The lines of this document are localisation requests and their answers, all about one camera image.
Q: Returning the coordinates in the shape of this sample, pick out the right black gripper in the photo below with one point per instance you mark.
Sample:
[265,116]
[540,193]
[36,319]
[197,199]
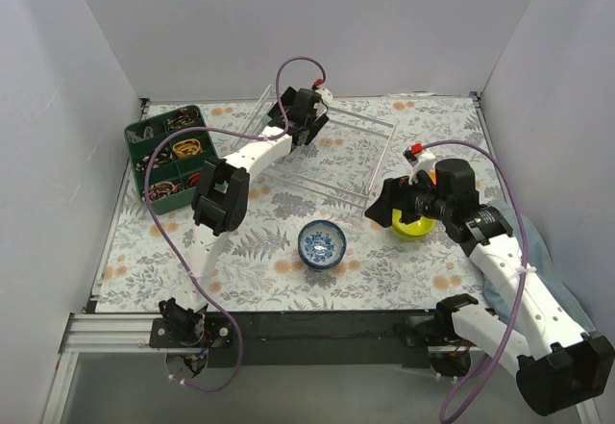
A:
[397,198]

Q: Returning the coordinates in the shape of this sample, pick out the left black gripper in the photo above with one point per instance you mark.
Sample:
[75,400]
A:
[312,126]

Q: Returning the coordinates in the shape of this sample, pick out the orange bowl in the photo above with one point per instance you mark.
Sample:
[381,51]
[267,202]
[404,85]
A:
[433,176]

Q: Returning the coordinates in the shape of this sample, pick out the lime green bowl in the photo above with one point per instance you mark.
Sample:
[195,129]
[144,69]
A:
[411,231]

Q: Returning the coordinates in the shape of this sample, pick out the blue patterned white bowl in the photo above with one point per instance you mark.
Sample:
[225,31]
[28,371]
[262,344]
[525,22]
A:
[321,244]

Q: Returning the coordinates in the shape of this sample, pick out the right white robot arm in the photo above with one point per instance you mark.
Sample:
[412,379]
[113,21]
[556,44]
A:
[555,362]

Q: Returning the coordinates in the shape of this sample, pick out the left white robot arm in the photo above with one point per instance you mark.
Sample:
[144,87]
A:
[220,200]

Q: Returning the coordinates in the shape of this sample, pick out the green compartment organizer tray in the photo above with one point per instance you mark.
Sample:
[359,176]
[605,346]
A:
[166,163]

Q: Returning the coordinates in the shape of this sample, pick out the blue cloth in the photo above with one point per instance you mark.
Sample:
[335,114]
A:
[540,258]

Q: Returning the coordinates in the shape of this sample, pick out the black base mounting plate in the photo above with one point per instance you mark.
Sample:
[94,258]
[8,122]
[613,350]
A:
[405,338]

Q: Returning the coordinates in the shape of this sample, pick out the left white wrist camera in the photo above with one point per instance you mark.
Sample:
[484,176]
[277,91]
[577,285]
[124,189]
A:
[326,95]

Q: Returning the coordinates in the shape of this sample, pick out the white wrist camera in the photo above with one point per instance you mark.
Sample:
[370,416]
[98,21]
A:
[420,159]
[326,95]

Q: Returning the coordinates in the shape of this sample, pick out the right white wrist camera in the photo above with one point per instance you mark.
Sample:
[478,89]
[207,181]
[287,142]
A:
[420,159]

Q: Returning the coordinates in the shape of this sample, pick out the white wire dish rack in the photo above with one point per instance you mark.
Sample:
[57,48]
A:
[338,170]

